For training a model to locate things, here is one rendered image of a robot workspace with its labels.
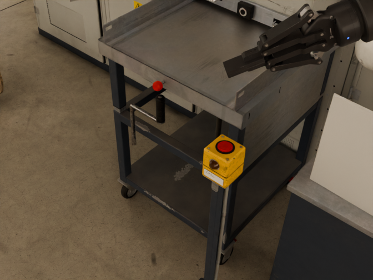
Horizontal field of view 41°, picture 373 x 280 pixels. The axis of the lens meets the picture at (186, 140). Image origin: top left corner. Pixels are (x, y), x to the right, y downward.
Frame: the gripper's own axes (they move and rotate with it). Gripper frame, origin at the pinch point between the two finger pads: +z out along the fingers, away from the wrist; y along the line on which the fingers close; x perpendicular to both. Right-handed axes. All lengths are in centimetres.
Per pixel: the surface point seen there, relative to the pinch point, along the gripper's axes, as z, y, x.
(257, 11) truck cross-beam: -13, -54, -79
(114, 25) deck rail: 35, -36, -78
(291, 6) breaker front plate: -23, -51, -71
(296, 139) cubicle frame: -13, -127, -73
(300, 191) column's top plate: -3, -59, -6
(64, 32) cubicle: 93, -107, -198
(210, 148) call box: 14.8, -35.9, -13.3
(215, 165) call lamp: 15.1, -37.6, -8.7
